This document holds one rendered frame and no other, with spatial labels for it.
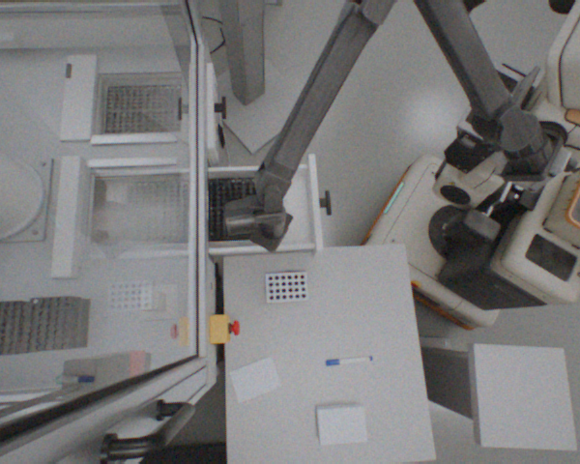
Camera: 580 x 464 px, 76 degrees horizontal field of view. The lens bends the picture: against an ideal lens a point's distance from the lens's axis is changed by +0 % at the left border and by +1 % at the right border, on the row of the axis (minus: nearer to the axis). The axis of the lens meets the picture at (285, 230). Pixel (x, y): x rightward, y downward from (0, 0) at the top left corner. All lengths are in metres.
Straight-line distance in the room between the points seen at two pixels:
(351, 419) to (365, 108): 1.72
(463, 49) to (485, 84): 0.09
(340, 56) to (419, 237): 1.24
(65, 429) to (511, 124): 0.81
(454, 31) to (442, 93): 1.80
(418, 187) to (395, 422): 1.08
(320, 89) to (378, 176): 1.50
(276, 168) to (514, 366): 0.97
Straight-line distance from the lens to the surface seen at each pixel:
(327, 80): 0.69
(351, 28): 0.69
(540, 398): 1.41
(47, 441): 0.32
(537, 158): 0.94
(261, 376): 1.13
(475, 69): 0.80
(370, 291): 1.19
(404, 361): 1.22
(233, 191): 1.07
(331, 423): 1.13
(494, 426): 1.34
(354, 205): 2.06
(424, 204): 1.87
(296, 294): 1.12
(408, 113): 2.40
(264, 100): 2.25
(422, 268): 1.78
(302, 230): 1.11
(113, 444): 0.40
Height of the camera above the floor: 1.90
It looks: 75 degrees down
